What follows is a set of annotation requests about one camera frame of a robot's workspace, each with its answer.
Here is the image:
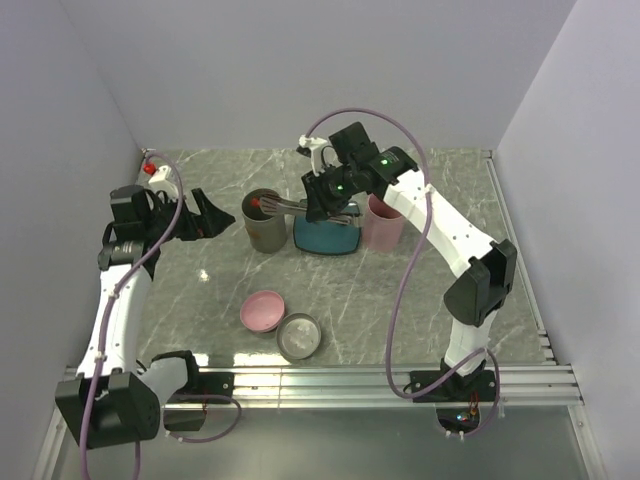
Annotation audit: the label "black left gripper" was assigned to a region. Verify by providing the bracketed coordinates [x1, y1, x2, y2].
[144, 188, 234, 245]

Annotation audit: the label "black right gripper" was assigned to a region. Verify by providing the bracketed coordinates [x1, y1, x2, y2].
[301, 163, 360, 223]

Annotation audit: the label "metal food tongs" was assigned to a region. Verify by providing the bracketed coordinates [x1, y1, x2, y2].
[250, 194, 364, 228]

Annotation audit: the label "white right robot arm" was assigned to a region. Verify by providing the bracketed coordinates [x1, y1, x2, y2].
[297, 122, 517, 400]

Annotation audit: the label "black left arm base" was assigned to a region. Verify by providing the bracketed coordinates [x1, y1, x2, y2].
[163, 371, 237, 436]

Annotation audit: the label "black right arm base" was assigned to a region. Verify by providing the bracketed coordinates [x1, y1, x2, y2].
[403, 370, 499, 403]

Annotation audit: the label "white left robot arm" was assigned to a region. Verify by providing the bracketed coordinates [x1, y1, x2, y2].
[55, 185, 235, 449]

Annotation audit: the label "pink plastic cup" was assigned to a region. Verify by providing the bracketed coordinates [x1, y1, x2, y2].
[362, 195, 405, 253]

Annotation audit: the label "grey plastic cup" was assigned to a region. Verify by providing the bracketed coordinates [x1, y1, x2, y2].
[241, 188, 288, 254]

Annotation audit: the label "teal square plate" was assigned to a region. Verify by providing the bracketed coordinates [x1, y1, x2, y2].
[293, 216, 361, 256]

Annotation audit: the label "pink cup lid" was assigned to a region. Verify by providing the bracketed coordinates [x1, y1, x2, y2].
[240, 290, 286, 333]

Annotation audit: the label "grey cup lid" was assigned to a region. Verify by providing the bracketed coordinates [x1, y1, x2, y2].
[276, 313, 322, 361]

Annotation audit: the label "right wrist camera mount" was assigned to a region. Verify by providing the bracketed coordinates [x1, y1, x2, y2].
[296, 135, 330, 176]

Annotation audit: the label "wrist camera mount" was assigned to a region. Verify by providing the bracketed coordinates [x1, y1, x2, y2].
[142, 162, 179, 201]
[296, 135, 330, 176]

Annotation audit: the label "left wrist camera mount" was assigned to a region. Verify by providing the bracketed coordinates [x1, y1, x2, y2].
[142, 162, 179, 201]

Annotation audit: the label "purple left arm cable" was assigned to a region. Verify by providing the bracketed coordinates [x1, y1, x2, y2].
[79, 152, 242, 480]

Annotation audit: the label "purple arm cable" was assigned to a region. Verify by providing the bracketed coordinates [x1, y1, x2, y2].
[79, 152, 242, 480]
[304, 107, 503, 441]

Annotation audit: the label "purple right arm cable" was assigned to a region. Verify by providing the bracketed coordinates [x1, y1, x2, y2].
[304, 107, 503, 441]

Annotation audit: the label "aluminium rail frame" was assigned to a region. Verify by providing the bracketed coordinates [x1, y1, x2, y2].
[29, 149, 609, 480]

